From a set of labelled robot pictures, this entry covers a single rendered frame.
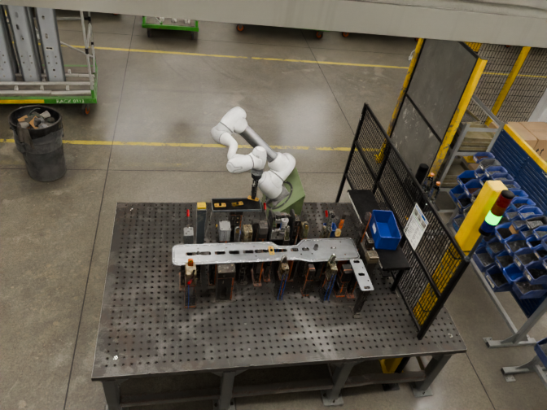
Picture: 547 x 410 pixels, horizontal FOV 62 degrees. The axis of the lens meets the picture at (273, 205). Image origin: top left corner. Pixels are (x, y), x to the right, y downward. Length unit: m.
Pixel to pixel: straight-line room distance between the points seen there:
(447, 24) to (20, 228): 4.84
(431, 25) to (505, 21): 0.08
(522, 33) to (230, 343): 2.87
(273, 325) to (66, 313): 1.86
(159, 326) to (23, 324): 1.43
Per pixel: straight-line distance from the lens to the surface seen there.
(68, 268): 4.64
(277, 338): 3.28
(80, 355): 4.08
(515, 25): 0.55
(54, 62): 6.80
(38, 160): 5.43
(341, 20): 0.47
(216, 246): 3.34
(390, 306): 3.68
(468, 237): 3.04
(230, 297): 3.37
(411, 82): 5.83
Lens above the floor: 3.43
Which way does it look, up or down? 41 degrees down
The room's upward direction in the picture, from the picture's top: 10 degrees clockwise
